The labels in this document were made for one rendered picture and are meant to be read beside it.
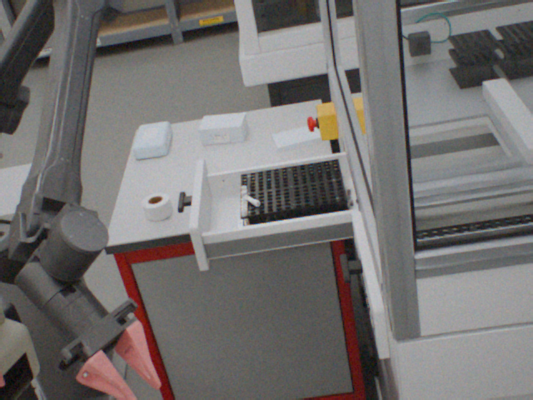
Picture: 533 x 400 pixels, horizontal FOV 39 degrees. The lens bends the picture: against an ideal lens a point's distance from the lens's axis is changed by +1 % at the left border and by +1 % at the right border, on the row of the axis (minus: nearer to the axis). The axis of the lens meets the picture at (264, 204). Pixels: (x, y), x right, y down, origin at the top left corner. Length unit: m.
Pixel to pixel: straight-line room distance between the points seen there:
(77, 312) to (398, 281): 0.44
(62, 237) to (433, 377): 0.61
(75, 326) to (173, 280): 1.02
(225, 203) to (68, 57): 0.76
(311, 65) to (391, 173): 1.40
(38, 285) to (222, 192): 0.89
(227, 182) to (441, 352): 0.75
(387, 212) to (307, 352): 1.10
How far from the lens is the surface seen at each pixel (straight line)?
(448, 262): 1.05
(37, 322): 2.36
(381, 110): 0.90
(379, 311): 1.19
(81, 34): 1.05
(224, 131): 2.10
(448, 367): 1.17
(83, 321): 0.87
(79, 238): 0.83
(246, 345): 2.01
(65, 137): 0.98
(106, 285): 3.02
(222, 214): 1.65
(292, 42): 2.29
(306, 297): 1.91
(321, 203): 1.51
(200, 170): 1.66
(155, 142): 2.13
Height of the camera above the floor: 1.71
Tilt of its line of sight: 32 degrees down
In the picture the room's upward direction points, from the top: 11 degrees counter-clockwise
